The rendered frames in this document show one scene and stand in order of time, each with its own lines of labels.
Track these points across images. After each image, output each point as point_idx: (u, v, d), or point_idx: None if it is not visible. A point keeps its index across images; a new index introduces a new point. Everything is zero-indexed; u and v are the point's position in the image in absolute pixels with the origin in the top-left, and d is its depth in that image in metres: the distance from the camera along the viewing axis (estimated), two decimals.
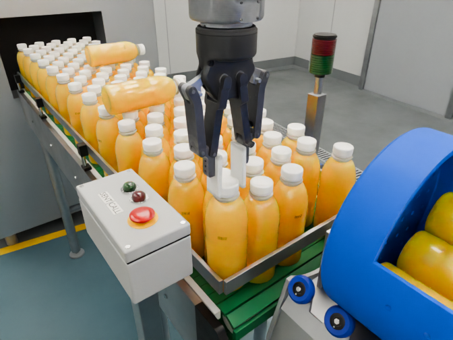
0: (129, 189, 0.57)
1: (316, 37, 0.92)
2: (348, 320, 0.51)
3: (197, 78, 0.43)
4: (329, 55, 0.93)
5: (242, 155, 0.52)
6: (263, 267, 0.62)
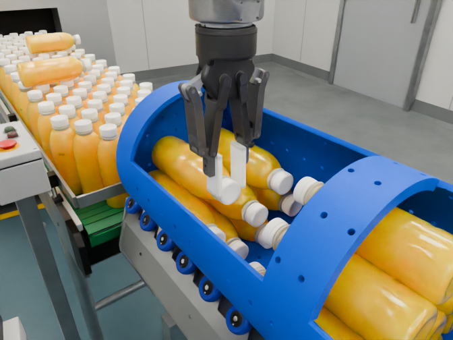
0: (7, 131, 0.79)
1: (195, 25, 1.14)
2: (151, 216, 0.73)
3: (197, 78, 0.43)
4: None
5: (242, 155, 0.52)
6: (113, 191, 0.84)
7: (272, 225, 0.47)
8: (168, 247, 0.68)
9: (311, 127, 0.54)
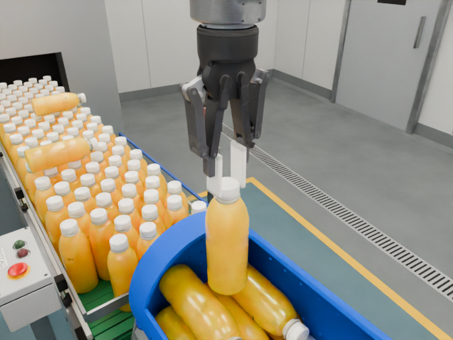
0: (17, 247, 0.79)
1: (203, 105, 1.14)
2: None
3: (198, 79, 0.43)
4: None
5: (242, 155, 0.52)
6: (123, 301, 0.83)
7: None
8: None
9: (329, 297, 0.54)
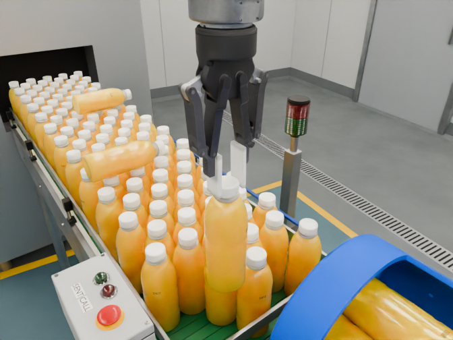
0: (100, 282, 0.61)
1: (290, 102, 0.96)
2: None
3: (197, 78, 0.43)
4: (303, 119, 0.97)
5: (242, 155, 0.52)
6: None
7: None
8: None
9: None
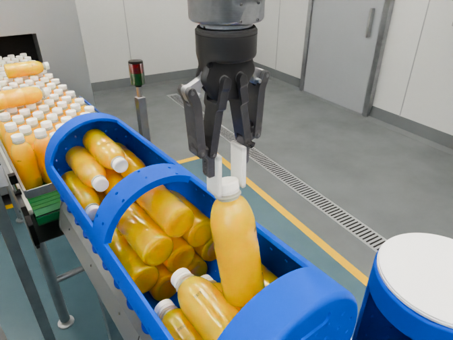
0: None
1: (128, 63, 1.51)
2: None
3: (197, 79, 0.43)
4: (138, 73, 1.52)
5: (242, 155, 0.52)
6: (54, 187, 1.21)
7: None
8: None
9: (150, 146, 0.92)
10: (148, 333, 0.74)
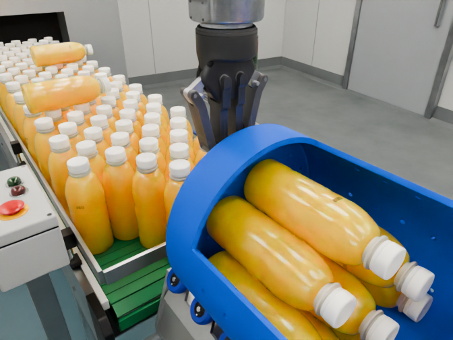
0: (12, 184, 0.60)
1: None
2: None
3: (251, 68, 0.48)
4: None
5: None
6: (149, 259, 0.64)
7: None
8: None
9: None
10: None
